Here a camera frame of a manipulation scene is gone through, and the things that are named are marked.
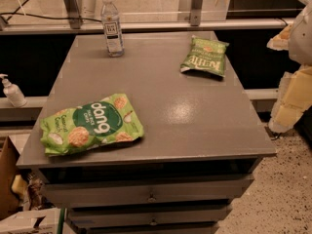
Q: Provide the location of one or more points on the grey drawer cabinet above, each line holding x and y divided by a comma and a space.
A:
202, 140

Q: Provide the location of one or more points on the green jalapeno kettle chip bag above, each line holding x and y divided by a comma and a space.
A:
206, 55

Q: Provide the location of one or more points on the brown cardboard box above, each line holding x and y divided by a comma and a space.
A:
9, 202

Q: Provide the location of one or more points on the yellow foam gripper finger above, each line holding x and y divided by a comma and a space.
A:
280, 42
293, 99

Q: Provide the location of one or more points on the metal railing frame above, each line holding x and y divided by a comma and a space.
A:
82, 16

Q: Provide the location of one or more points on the green dang rice chips bag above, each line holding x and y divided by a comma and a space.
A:
78, 129

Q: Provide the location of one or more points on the clear plastic water bottle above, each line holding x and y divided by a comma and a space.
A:
112, 29

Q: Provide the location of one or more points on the white pump dispenser bottle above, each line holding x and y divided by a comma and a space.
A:
12, 92

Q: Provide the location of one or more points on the white box with print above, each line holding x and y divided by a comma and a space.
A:
32, 222

